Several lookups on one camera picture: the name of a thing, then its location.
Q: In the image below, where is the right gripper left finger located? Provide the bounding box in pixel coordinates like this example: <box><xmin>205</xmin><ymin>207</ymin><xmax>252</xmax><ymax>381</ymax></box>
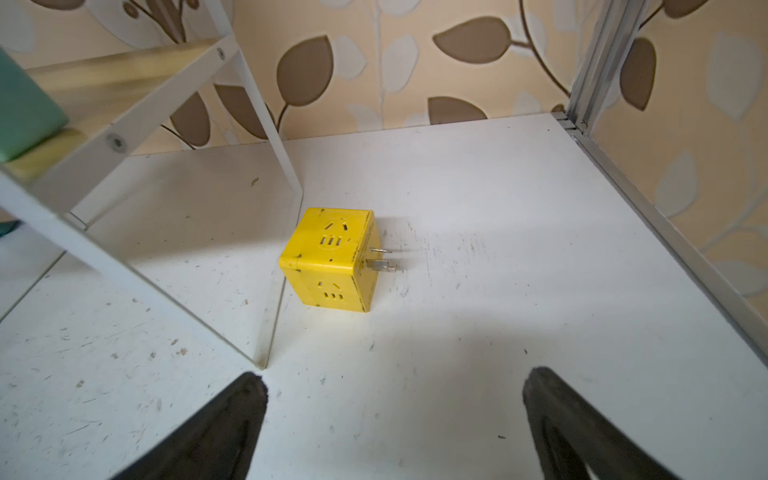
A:
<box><xmin>115</xmin><ymin>372</ymin><xmax>268</xmax><ymax>479</ymax></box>

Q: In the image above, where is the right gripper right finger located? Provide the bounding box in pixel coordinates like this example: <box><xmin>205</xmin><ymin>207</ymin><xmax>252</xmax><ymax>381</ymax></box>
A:
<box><xmin>522</xmin><ymin>367</ymin><xmax>677</xmax><ymax>479</ymax></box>

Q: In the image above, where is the small mint square clock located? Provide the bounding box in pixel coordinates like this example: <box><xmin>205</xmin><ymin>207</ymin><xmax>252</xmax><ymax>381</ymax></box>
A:
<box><xmin>0</xmin><ymin>49</ymin><xmax>69</xmax><ymax>163</ymax></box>

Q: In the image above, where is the wooden two-tier shelf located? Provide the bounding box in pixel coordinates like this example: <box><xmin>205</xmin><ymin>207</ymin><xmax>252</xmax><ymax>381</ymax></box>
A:
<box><xmin>0</xmin><ymin>0</ymin><xmax>306</xmax><ymax>370</ymax></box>

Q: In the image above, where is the yellow sticky note pad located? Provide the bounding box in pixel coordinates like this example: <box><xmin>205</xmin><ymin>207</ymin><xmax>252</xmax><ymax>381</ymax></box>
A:
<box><xmin>278</xmin><ymin>208</ymin><xmax>394</xmax><ymax>313</ymax></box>

